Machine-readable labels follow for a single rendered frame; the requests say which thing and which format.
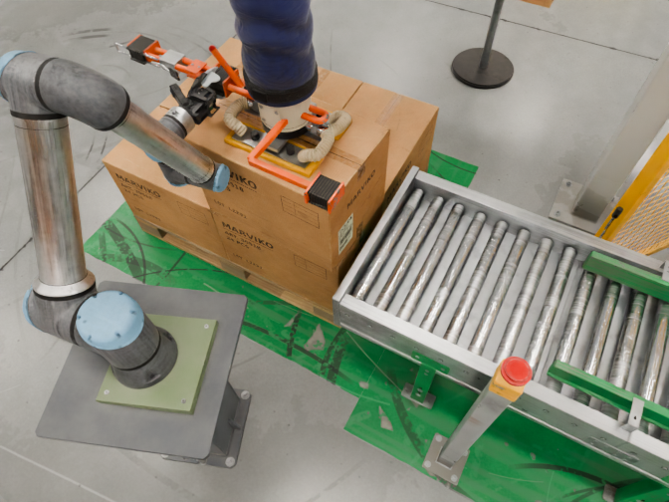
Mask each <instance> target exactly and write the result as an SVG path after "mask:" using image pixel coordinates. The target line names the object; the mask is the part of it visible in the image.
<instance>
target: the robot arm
mask: <svg viewBox="0 0 669 502"><path fill-rule="evenodd" d="M217 69H218V67H214V68H211V69H209V70H207V71H206V72H204V73H202V74H201V75H199V76H198V77H197V78H196V79H195V81H194V82H193V84H192V86H191V88H190V90H189V91H188V94H187V98H186V97H185V96H184V94H183V93H182V91H181V89H180V87H179V86H178V85H177V84H176V83H175V84H173V85H170V92H171V95H172V96H173V97H174V98H175V99H176V101H177V103H178V104H179V106H178V107H172V108H171V109H170V110H169V111H168V112H167V113H166V114H165V115H164V116H163V117H162V118H161V119H160V120H159V121H158V120H156V119H155V118H153V117H152V116H151V115H149V114H148V113H147V112H145V111H144V110H143V109H141V108H140V107H139V106H137V105H136V104H134V103H133V102H132V101H131V100H130V96H129V93H128V91H127V90H126V89H125V88H124V87H123V86H121V85H120V84H119V83H117V82H116V81H114V80H113V79H111V78H109V77H107V76H106V75H104V74H102V73H100V72H98V71H96V70H94V69H92V68H89V67H87V66H85V65H82V64H80V63H77V62H74V61H71V60H68V59H63V58H57V57H52V56H47V55H43V54H38V53H36V52H33V51H11V52H8V53H6V54H4V55H3V56H2V57H1V58H0V96H1V97H2V98H3V99H4V100H5V101H7V102H9V109H10V114H11V117H12V118H13V123H14V129H15V135H16V140H17V146H18V152H19V158H20V164H21V170H22V176H23V181H24V187H25V193H26V199H27V205H28V211H29V217H30V223H31V229H32V235H33V241H34V246H35V252H36V258H37V264H38V270H39V276H37V277H36V278H35V279H34V281H33V283H32V285H31V289H30V290H27V292H26V294H25V297H24V300H23V313H24V315H25V316H24V317H25V319H26V320H27V322H28V323H29V324H30V325H32V326H33V327H35V328H37V329H38V330H40V331H41V332H44V333H47V334H50V335H53V336H55V337H58V338H60V339H62V340H65V341H67V342H70V343H72V344H75V345H77V346H80V347H82V348H85V349H87V350H90V351H92V352H95V353H97V354H99V355H101V356H103V357H104V358H105V359H106V360H107V361H108V362H110V363H111V371H112V373H113V375H114V377H115V378H116V379H117V380H118V381H119V382H120V383H121V384H123V385H124V386H126V387H129V388H134V389H142V388H148V387H151V386H153V385H155V384H157V383H159V382H161V381H162V380H163V379H165V378H166V377H167V376H168V375H169V373H170V372H171V371H172V369H173V367H174V365H175V363H176V360H177V355H178V348H177V343H176V342H175V340H174V338H173V337H172V336H171V335H170V333H168V332H167V331H166V330H164V329H162V328H161V327H157V326H155V325H154V324H153V322H152V321H151V320H150V319H149V317H148V316H147V315H146V314H145V312H144V311H143V310H142V309H141V307H140V305H139V304H138V303H137V301H135V300H134V299H133V298H131V297H130V296H129V295H127V294H125V293H123V292H120V291H103V292H98V291H97V285H96V277H95V274H94V273H93V272H92V271H90V270H88V269H86V260H85V252H84V244H83V235H82V227H81V219H80V210H79V202H78V194H77V186H76V178H75V170H74V162H73V153H72V145H71V137H70V128H69V120H68V117H70V118H72V119H75V120H77V121H79V122H82V123H84V124H86V125H88V126H91V127H93V128H94V129H96V130H99V131H112V132H114V133H115V134H117V135H119V136H120V137H122V138H124V139H125V140H127V141H129V142H130V143H132V144H134V145H135V146H137V147H138V148H140V149H142V150H143V151H144V152H145V154H146V155H147V156H148V157H149V158H150V159H152V160H153V161H155V162H157V164H158V165H159V167H160V169H161V171H162V173H163V176H164V178H165V179H166V180H167V181H168V183H169V184H171V185H173V186H176V187H181V186H185V185H187V184H189V185H193V186H197V187H201V188H205V189H208V190H212V191H213V192H215V191H216V192H222V191H223V190H224V189H225V188H226V187H227V185H228V182H229V178H230V170H229V167H228V166H227V165H224V164H223V163H222V164H220V163H217V162H215V161H214V160H212V159H211V158H209V157H208V156H206V155H204V154H203V153H201V152H200V151H199V150H197V149H196V148H195V147H193V146H192V145H191V144H189V143H188V142H186V141H185V140H184V139H185V138H186V137H187V136H188V135H189V133H190V132H191V131H192V130H193V129H194V128H195V124H197V125H200V124H201V123H202V122H203V121H204V120H205V119H206V118H207V117H210V118H212V117H213V116H214V115H215V113H216V112H217V111H218V110H219V109H220V107H217V106H216V99H221V100H223V99H225V97H221V96H219V95H216V93H215V92H216V91H213V90H212V89H209V88H207V87H209V86H210V84H211V83H217V82H219V81H220V77H219V76H218V75H216V74H215V72H216V71H217ZM202 86H203V88H201V87H202ZM204 88H206V89H204ZM213 109H216V111H215V112H214V113H213V114H211V113H210V112H211V111H212V110H213Z"/></svg>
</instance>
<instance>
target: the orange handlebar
mask: <svg viewBox="0 0 669 502"><path fill-rule="evenodd" d="M154 52H155V53H157V54H159V55H164V54H165V53H166V52H167V50H164V49H161V48H159V47H155V48H154ZM182 62H183V64H186V65H188V66H187V67H184V66H182V65H179V64H176V65H175V68H174V69H175V70H177V71H179V72H182V73H184V74H187V77H189V78H192V79H194V80H195V79H196V78H197V77H198V76H199V75H201V74H202V73H204V72H206V71H207V70H209V69H211V68H212V67H209V66H207V63H205V62H202V61H199V60H196V59H195V60H194V61H193V60H191V59H188V58H185V57H184V58H183V60H182ZM227 90H228V91H231V92H234V93H236V94H239V95H241V96H244V97H247V98H249V99H252V98H251V96H250V95H249V93H248V91H247V90H245V89H242V88H239V87H237V86H234V85H232V84H229V85H228V87H227ZM252 100H254V99H252ZM254 101H255V100H254ZM309 111H310V112H312V113H315V114H317V115H320V116H321V117H320V118H318V117H315V116H313V115H310V114H308V113H302V115H301V119H303V120H306V121H309V122H311V123H314V124H317V125H322V124H324V123H326V122H327V121H328V120H329V117H330V115H329V113H328V111H326V110H324V109H321V108H319V107H316V106H313V105H310V107H309ZM287 124H288V120H286V119H283V120H281V121H278V122H277V123H276V124H275V125H274V127H273V128H272V129H271V130H270V131H269V132H268V133H267V134H266V136H265V137H264V138H263V139H262V140H261V141H260V142H259V144H258V145H257V146H256V147H255V148H254V149H253V150H252V152H251V153H250V154H249V155H248V156H247V159H248V163H249V165H251V166H253V167H255V168H257V169H260V170H262V171H264V172H267V173H269V174H271V175H274V176H276V177H278V178H281V179H283V180H285V181H287V182H290V183H292V184H294V185H296V186H298V187H300V188H303V189H307V187H308V186H309V185H310V183H311V182H310V181H308V180H305V179H303V178H301V177H298V176H296V175H294V174H291V173H289V172H287V171H284V170H282V169H280V168H278V167H276V166H274V165H271V164H269V163H266V162H264V161H262V160H259V159H258V157H259V156H260V155H261V154H262V153H263V152H264V150H265V149H266V148H267V147H268V146H269V145H270V144H271V142H272V141H273V140H274V139H275V138H276V137H277V135H278V134H279V133H280V132H281V131H282V130H283V128H284V127H285V126H286V125H287Z"/></svg>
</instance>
